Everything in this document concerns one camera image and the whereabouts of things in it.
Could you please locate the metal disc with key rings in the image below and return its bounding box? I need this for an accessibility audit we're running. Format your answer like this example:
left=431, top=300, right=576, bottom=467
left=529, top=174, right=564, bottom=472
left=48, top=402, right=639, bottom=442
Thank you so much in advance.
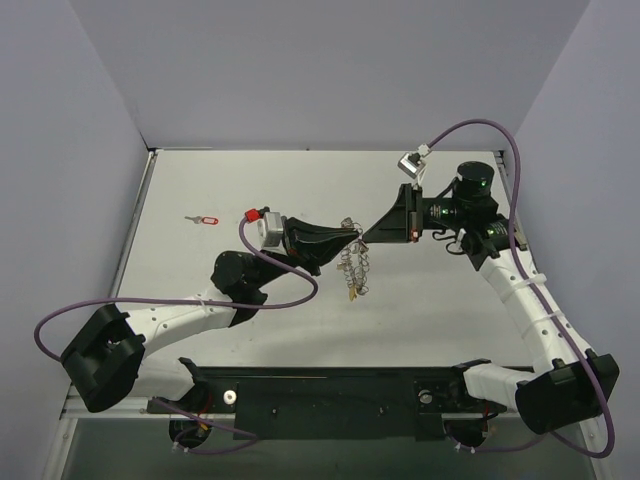
left=337, top=217, right=370, bottom=302

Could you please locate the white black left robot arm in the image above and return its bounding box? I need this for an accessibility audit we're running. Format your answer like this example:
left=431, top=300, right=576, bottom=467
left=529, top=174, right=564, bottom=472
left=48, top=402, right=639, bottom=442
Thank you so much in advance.
left=60, top=209, right=359, bottom=413

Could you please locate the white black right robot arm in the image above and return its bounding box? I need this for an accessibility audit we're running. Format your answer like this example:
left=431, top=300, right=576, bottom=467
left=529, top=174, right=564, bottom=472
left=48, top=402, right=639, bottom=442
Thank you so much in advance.
left=364, top=154, right=620, bottom=435

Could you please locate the key with red tag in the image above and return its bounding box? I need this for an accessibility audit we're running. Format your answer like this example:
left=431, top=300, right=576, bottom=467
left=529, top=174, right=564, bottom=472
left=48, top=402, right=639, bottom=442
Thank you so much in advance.
left=185, top=216, right=219, bottom=226

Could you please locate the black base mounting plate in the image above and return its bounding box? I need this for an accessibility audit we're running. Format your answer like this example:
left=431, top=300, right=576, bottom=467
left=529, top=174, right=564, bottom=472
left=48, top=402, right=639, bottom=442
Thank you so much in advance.
left=174, top=364, right=506, bottom=441

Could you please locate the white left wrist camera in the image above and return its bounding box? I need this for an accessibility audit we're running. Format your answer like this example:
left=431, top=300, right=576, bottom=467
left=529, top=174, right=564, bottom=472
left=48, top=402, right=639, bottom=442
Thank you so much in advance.
left=244, top=206, right=284, bottom=249

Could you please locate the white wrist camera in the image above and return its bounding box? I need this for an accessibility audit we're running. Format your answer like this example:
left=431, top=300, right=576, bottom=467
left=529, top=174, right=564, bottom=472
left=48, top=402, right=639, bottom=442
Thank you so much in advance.
left=244, top=206, right=284, bottom=249
left=397, top=144, right=431, bottom=181

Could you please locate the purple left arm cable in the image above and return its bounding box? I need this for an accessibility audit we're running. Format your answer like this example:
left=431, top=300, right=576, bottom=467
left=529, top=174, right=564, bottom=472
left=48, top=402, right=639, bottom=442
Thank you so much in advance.
left=33, top=217, right=320, bottom=456

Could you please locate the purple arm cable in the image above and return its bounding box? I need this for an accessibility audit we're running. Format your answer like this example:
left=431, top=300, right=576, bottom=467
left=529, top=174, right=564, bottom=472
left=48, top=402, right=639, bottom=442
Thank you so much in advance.
left=33, top=217, right=320, bottom=456
left=424, top=118, right=617, bottom=459

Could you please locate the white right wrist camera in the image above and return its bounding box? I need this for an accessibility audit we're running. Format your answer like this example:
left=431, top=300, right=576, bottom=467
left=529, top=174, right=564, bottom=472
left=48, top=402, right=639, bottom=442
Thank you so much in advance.
left=397, top=144, right=431, bottom=181

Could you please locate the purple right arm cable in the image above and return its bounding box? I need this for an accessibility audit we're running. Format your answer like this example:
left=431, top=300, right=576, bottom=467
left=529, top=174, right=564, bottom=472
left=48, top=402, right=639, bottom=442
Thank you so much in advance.
left=424, top=118, right=617, bottom=459

